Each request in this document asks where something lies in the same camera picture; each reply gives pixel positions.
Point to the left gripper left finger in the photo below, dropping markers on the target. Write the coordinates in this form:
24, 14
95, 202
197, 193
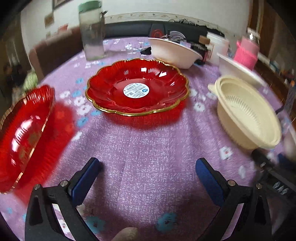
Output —
41, 221

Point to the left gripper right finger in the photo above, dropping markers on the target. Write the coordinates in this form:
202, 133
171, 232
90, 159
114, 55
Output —
254, 222

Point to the large red gold-rimmed plate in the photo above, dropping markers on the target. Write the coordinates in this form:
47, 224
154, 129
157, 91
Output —
22, 126

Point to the cream plastic colander bowl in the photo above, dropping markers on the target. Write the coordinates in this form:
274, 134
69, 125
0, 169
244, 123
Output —
246, 116

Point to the white bowl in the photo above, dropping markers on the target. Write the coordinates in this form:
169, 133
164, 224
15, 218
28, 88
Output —
228, 66
174, 54

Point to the small red gold-rimmed plate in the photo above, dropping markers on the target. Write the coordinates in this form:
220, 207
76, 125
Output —
137, 87

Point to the pink sleeved bottle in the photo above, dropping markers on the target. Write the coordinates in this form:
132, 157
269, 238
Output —
248, 49

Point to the brown armchair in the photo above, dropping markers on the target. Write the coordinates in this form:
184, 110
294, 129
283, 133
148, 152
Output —
49, 54

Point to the white plastic cup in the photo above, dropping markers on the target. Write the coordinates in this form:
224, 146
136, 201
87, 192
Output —
217, 45

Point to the dark jar with cork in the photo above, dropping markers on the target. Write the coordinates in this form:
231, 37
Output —
201, 48

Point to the black small device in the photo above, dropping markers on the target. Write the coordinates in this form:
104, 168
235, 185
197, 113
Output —
174, 36

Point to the black charger adapter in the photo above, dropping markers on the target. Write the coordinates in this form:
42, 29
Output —
146, 51

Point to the clear bottle green lid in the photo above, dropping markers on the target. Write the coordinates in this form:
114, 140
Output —
91, 27

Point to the black leather sofa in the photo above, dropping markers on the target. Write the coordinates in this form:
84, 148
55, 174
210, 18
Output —
157, 29

